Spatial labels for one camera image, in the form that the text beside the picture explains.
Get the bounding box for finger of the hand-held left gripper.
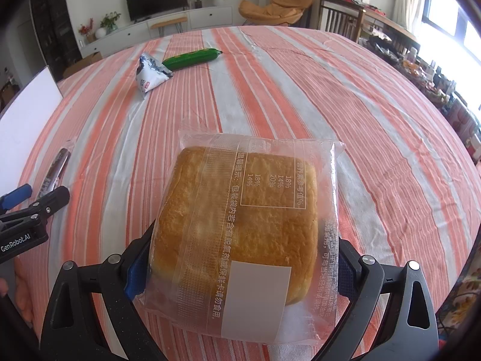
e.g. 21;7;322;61
0;184;32;213
28;186;71;219

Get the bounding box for cardboard box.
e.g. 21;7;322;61
63;52;103;78

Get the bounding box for white low cabinet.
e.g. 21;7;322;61
79;5;234;59

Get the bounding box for row of assorted table clutter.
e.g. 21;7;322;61
370;30;481;159

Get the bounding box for floral cloth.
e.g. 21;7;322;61
436;248;481;347

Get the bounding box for plant in white vase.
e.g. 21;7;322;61
95;11;121;39

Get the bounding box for black shelf unit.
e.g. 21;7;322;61
30;0;81;81

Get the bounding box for person's left hand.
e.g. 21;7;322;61
0;258;36;324

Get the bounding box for striped orange white tablecloth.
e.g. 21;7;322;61
17;26;481;361

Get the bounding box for bagged golden bread loaf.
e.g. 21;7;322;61
136;119;346;344

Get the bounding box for wooden slatted chair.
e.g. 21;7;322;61
319;0;366;42

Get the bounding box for green sausage packet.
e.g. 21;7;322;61
162;48;223;71

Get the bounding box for red flower arrangement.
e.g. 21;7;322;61
78;18;96;44

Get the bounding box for orange lounge chair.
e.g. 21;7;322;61
239;0;314;28

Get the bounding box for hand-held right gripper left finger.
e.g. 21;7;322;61
39;222;168;361

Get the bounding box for white board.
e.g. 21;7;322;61
0;66;64;189

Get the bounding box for black television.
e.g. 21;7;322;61
125;0;188;22

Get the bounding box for dark narrow snack packet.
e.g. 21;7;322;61
35;141;76;200

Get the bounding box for white blue triangular packet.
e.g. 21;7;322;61
135;53;174;100

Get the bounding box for wooden bench with metal legs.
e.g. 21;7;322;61
150;16;188;38

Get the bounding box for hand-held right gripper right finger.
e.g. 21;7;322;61
314;235;440;361

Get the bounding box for wooden dining table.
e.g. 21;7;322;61
363;8;421;55

